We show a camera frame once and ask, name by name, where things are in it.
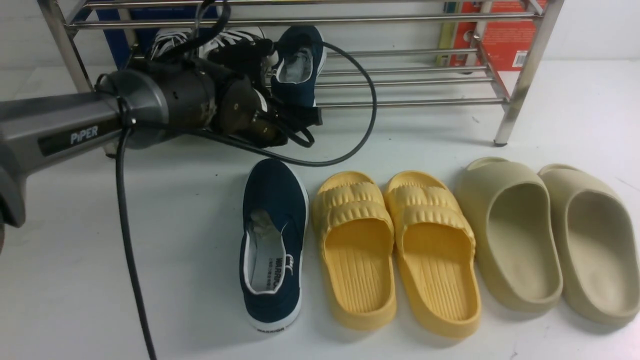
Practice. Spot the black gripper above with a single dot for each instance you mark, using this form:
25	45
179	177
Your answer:
247	110

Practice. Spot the navy slip-on shoe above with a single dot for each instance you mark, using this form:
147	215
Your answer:
302	56
275	215

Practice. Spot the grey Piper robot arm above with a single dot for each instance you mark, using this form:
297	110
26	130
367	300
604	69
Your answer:
158	99

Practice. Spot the steel shoe rack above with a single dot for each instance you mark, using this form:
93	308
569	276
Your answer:
208	18

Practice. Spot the right black canvas sneaker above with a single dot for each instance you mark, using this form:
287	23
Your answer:
235	37

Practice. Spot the black canvas sneaker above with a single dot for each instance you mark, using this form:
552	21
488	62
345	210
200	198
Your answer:
235	37
166	39

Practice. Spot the left black canvas sneaker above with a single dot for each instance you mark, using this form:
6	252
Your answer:
166	39

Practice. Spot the left yellow foam slipper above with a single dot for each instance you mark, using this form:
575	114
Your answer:
355	236

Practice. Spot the yellow foam slipper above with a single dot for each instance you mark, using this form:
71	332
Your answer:
355	236
435	250

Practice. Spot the right yellow foam slipper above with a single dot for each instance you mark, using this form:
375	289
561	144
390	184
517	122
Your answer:
435	250

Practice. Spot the red book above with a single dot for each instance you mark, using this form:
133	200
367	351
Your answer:
506	43

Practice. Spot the left olive foam slide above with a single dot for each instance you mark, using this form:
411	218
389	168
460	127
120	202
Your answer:
508	208

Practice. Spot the olive foam slide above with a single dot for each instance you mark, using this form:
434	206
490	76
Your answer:
508	208
594	237

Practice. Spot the right olive foam slide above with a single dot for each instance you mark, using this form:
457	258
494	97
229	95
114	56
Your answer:
594	237

